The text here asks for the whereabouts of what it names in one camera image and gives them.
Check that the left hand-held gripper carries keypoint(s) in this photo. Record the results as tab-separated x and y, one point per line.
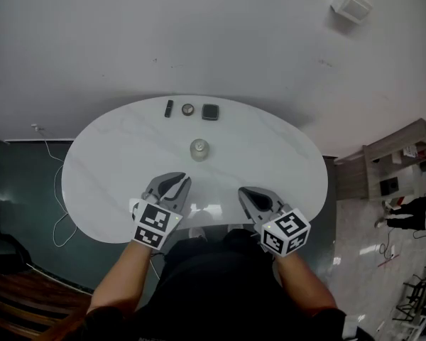
152	224

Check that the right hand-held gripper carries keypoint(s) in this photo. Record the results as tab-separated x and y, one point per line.
285	233

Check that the small white jar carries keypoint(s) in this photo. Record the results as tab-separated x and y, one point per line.
199	150

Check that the person's right forearm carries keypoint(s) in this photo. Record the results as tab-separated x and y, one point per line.
305	286

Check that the person's left forearm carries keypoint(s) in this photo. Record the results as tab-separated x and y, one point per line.
124	279

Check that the white kidney-shaped table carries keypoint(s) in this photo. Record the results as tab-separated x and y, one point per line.
128	155

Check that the person's left white shoe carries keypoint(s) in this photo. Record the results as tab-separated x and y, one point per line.
197	233

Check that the black stick tube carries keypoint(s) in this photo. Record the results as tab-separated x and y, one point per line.
168	108

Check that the small round brown tin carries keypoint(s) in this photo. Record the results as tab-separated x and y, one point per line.
187	109

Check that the black square compact case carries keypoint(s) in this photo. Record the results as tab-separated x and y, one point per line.
210	112

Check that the grey wooden shelf unit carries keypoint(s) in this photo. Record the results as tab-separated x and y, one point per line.
351	179

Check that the person's black shirt torso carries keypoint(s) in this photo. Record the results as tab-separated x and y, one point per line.
216	290

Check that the black speaker box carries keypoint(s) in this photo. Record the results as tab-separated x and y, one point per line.
389	185

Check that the white power strip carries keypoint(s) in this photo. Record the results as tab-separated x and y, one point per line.
392	252

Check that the wooden slatted bench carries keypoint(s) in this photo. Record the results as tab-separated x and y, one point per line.
28	307

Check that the white wall plug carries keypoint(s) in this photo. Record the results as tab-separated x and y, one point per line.
37	127

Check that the white wall switch box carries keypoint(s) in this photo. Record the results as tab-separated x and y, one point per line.
353	4

